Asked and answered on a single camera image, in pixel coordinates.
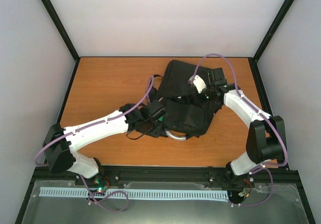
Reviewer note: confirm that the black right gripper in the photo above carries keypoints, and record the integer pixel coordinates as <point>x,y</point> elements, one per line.
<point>200,100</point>

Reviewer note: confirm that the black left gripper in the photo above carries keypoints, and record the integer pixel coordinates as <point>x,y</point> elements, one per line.
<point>156,133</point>

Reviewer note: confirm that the black student backpack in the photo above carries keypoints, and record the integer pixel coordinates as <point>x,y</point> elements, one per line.
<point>183,113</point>

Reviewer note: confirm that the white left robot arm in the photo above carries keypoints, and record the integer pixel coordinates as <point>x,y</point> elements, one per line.
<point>62,144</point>

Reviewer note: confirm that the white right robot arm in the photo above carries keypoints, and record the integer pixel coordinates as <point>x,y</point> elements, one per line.
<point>266,134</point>

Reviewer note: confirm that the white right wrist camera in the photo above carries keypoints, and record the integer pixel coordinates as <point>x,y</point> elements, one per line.
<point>198,83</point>

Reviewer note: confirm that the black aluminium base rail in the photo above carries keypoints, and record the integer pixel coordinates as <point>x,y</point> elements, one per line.
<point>118,176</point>

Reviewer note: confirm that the light blue cable duct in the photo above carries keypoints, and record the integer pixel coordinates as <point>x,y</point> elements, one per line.
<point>136,194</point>

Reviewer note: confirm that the right black frame post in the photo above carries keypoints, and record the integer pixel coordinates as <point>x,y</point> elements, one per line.
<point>282,12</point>

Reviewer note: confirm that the black frame post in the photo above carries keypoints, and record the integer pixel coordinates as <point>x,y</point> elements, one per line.
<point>60,28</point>
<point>282,12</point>

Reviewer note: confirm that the left black frame post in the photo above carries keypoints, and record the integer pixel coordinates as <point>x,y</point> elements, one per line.
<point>60,28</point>

